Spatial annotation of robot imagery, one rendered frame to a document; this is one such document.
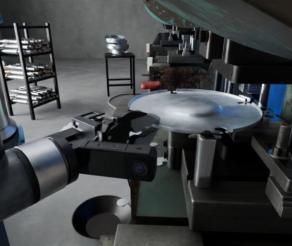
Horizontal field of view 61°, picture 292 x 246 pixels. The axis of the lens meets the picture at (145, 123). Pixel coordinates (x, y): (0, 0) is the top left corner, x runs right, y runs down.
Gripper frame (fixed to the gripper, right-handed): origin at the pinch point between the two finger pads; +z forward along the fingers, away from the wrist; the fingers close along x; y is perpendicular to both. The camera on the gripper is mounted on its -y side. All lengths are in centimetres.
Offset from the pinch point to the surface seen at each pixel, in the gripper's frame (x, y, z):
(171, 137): 5.3, 0.9, 6.0
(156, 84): 2.0, 25.9, 31.7
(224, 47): -13.5, -6.8, 10.7
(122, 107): 0.1, 12.5, 2.6
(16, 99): 58, 247, 68
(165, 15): -23, 84, 114
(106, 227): 78, 52, 25
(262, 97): -0.4, -9.6, 29.7
